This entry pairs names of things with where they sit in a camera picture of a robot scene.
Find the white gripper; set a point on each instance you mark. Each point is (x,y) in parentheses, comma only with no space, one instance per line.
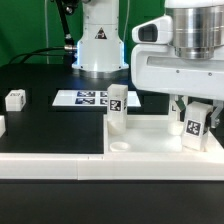
(156,68)

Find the white square table top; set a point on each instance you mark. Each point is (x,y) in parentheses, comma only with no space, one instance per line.
(144,134)

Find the white sheet with markers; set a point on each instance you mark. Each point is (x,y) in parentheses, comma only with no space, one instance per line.
(73,98)

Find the white U-shaped obstacle fence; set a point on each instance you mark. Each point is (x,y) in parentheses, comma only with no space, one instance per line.
(204,165)

